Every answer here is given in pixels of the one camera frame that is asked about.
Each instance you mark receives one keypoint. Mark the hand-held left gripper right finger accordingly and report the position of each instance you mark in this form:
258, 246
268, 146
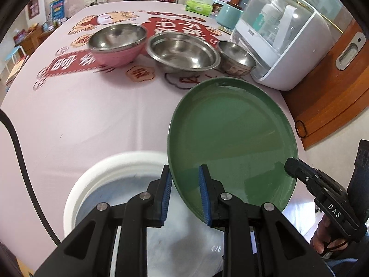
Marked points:
204, 196

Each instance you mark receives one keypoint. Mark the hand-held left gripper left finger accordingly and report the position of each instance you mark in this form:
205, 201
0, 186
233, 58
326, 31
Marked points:
165, 196

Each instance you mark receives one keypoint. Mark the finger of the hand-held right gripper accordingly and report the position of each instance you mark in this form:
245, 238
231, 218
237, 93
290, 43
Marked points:
302, 173

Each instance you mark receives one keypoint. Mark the pale blue patterned plate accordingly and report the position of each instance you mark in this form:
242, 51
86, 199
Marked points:
121, 190

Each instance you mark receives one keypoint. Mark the green plate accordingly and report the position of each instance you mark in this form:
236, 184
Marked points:
230, 135

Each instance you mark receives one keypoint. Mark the small steel bowl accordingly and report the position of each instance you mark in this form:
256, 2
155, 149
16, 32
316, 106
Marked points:
236, 59

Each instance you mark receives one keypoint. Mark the wide steel bowl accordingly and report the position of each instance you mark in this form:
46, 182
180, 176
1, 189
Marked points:
181, 53

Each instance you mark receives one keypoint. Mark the pink steel-lined bowl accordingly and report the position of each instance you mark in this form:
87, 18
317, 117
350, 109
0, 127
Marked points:
115, 54

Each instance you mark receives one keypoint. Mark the person's right hand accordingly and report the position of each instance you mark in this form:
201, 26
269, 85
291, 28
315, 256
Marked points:
321, 236

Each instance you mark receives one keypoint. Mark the wooden sliding door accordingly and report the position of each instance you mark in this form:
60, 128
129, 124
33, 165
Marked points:
331, 104

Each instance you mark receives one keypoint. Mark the pink printed tablecloth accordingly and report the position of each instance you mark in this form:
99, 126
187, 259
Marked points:
101, 115

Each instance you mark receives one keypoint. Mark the white bottle sterilizer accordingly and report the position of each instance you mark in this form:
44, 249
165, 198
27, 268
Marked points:
297, 57

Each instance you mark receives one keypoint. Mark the square coaster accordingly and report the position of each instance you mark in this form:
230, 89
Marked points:
224, 29

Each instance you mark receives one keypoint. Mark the teal mug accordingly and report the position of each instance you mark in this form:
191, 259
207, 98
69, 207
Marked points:
229, 16

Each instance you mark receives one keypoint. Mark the green tissue box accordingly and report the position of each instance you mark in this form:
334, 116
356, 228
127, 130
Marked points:
199, 7

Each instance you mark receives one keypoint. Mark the wooden cabinet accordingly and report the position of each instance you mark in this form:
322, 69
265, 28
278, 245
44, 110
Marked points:
34, 39

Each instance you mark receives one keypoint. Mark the blue stool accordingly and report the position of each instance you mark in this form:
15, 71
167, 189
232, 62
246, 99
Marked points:
13, 53

